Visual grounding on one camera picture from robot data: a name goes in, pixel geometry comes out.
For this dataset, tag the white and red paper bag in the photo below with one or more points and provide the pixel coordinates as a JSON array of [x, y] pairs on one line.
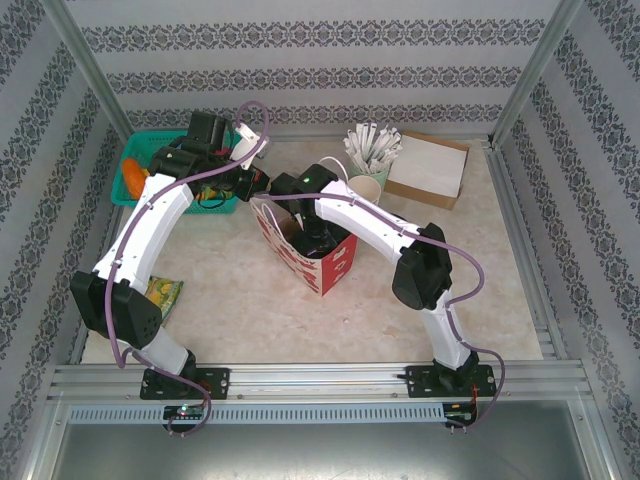
[[335, 270]]

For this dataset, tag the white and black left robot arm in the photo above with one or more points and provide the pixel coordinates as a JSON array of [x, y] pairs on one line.
[[145, 225]]

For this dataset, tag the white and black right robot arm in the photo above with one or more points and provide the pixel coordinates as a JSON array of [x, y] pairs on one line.
[[370, 220]]

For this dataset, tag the teal plastic basket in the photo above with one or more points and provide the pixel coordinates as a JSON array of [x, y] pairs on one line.
[[150, 136]]

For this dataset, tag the white paper sachet bundle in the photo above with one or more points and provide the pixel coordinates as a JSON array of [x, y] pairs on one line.
[[372, 145]]

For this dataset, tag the orange toy fruit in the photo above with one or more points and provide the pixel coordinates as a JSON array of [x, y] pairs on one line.
[[134, 175]]

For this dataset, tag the mint green paper cup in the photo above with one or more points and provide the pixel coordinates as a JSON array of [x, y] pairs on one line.
[[382, 175]]

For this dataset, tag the brown cardboard box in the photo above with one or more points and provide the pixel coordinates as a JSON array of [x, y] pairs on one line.
[[425, 197]]

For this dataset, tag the white napkin stack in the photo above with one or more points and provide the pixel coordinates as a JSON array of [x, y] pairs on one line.
[[430, 162]]

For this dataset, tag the yellow green candy packet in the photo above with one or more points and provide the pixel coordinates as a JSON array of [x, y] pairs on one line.
[[165, 295]]

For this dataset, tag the small circuit board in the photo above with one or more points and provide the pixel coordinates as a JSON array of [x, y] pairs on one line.
[[185, 411], [461, 417]]

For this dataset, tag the aluminium side rail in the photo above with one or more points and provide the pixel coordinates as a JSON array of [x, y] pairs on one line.
[[106, 240], [505, 190]]

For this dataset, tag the aluminium frame post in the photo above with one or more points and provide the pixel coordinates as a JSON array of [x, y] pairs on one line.
[[85, 70], [537, 70]]

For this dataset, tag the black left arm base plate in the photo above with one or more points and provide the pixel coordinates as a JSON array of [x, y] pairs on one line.
[[215, 382]]

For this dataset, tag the aluminium mounting rail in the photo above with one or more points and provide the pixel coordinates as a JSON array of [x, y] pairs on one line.
[[320, 380]]

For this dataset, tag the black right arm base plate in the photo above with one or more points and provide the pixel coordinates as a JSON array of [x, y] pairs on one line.
[[417, 382]]

